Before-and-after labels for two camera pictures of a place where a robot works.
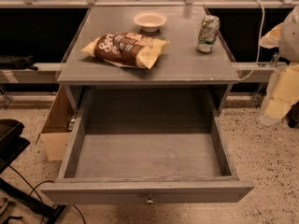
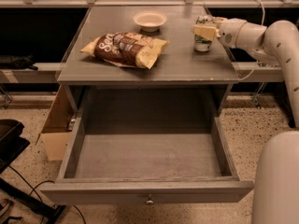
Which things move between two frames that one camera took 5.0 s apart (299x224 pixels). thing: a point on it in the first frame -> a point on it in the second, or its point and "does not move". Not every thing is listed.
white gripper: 290,38 -> 229,33
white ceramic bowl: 149,21 does not move
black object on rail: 17,63 does not move
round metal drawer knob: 149,202 does not move
